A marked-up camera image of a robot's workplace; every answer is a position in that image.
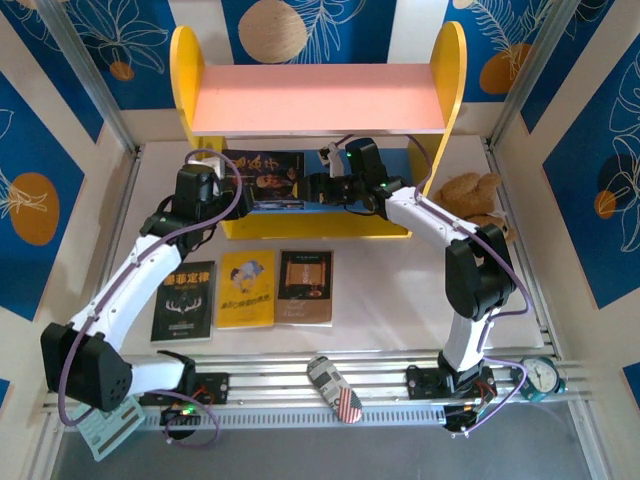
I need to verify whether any yellow cartoon cover book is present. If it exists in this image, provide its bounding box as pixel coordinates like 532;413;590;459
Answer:
215;248;276;330

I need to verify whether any brown scroll cover book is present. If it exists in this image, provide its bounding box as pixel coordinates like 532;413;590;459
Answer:
276;248;335;327

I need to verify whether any black antler cover book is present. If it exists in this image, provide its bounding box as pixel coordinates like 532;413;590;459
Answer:
150;260;216;344

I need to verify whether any yellow pink blue bookshelf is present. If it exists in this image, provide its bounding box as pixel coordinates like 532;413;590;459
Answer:
169;20;469;240

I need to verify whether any brown teddy bear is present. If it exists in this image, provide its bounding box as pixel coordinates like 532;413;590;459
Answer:
432;171;519;246

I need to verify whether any newsprint flag pencil case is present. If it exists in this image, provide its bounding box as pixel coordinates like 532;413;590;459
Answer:
306;355;362;424

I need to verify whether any small black controller board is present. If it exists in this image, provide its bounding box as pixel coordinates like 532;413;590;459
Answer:
442;403;484;435
159;403;202;430

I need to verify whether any mint green calculator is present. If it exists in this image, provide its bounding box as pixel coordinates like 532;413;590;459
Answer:
74;397;147;462

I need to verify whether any teal alarm clock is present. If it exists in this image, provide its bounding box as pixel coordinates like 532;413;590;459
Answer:
514;355;569;404

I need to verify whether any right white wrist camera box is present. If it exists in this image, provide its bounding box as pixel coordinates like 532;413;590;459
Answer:
318;142;346;176

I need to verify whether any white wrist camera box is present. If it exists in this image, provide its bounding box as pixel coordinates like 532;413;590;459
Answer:
318;142;346;176
188;151;227;184

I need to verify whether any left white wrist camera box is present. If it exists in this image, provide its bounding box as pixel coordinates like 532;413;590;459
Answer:
188;151;227;184

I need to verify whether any aluminium side rail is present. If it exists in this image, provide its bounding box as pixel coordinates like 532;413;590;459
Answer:
72;149;146;374
484;139;564;354

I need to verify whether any aluminium corner post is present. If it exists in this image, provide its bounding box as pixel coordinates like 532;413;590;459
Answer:
34;0;141;157
489;0;576;149

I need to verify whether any aluminium rail frame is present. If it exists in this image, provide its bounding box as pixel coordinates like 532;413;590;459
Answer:
39;349;594;416

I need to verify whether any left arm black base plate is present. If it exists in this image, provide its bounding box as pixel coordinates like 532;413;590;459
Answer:
138;372;231;406

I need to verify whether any slotted grey cable duct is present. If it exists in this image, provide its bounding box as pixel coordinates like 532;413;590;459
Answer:
64;407;449;431

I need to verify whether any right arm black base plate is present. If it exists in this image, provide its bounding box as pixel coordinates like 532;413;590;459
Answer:
404;364;496;401

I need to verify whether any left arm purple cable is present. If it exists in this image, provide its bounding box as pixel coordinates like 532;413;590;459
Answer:
58;148;245;448

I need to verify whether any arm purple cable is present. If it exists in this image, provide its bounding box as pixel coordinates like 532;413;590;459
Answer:
58;148;245;448
339;132;532;437

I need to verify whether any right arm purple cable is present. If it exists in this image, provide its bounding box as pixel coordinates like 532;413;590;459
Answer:
339;132;532;437

